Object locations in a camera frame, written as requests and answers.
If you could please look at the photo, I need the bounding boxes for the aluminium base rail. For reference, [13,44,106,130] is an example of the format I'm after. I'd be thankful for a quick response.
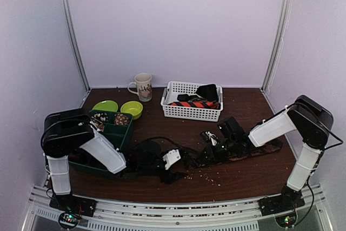
[21,183,333,231]

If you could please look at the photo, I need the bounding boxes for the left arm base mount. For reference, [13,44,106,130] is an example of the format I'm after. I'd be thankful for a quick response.
[49,196,97,229]

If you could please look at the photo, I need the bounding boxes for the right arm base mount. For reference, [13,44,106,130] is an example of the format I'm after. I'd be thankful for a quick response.
[258,192,305,229]

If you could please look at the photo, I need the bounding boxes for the aluminium frame post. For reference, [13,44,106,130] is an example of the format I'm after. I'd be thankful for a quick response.
[62,0,90,92]
[262,0,291,94]

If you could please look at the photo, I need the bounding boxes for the rolled tie in tray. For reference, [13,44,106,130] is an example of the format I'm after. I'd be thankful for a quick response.
[114,113,130,126]

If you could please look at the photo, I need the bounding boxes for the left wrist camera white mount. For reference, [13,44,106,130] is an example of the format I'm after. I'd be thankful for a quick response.
[162,149,181,170]

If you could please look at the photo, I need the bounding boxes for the orange navy striped tie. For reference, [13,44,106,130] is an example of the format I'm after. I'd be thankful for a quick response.
[169,102,220,109]

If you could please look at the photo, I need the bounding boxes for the white perforated plastic basket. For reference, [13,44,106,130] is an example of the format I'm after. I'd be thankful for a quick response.
[161,81,223,122]

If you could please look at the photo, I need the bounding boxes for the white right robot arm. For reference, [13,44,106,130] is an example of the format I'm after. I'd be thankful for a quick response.
[196,95,344,210]

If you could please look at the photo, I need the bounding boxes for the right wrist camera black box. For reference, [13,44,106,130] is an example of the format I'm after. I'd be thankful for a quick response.
[217,117,245,141]

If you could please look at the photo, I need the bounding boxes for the left aluminium frame post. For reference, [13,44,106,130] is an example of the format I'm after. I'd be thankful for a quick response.
[62,0,90,92]

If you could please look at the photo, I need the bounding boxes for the dark red patterned tie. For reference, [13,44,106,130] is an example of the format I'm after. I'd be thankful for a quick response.
[182,138,283,170]

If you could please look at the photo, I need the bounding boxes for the cream patterned mug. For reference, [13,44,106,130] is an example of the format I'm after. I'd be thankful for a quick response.
[127,72,152,102]

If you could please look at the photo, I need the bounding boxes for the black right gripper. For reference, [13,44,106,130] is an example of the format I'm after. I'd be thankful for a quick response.
[196,137,237,165]

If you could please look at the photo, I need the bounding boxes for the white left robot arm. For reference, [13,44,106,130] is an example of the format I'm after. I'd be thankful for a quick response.
[41,109,186,212]

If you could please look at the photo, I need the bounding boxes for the white patterned rolled tie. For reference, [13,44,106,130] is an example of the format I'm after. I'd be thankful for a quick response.
[91,112,109,132]

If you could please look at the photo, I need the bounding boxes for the lime green bowl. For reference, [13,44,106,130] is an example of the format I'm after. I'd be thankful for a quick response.
[120,101,143,120]

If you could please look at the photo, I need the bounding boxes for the lime green plate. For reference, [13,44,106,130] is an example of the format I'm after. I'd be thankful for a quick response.
[92,100,118,112]

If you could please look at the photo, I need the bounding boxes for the right aluminium frame post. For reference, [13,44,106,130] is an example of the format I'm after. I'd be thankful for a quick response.
[262,0,291,94]

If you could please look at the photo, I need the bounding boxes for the green compartment tray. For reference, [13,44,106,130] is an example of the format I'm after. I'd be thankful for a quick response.
[69,110,134,180]

